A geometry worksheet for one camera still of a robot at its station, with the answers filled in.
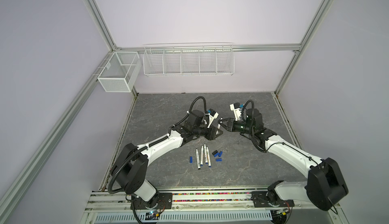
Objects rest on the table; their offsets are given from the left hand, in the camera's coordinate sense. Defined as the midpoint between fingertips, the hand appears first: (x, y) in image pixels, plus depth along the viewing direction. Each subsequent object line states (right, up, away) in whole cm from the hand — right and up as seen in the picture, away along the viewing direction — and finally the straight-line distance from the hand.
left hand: (220, 133), depth 79 cm
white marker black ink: (-8, -14, +10) cm, 19 cm away
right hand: (-1, +6, 0) cm, 6 cm away
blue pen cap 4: (0, -17, +8) cm, 19 cm away
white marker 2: (-10, -15, +9) cm, 20 cm away
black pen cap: (-2, -13, +10) cm, 17 cm away
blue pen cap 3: (-1, -14, +10) cm, 18 cm away
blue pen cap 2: (+1, -14, +10) cm, 17 cm away
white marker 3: (-6, -15, +8) cm, 18 cm away
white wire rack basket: (-18, +45, +20) cm, 53 cm away
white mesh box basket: (-66, +38, +27) cm, 81 cm away
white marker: (-12, -17, +8) cm, 22 cm away
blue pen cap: (-16, -17, +8) cm, 25 cm away
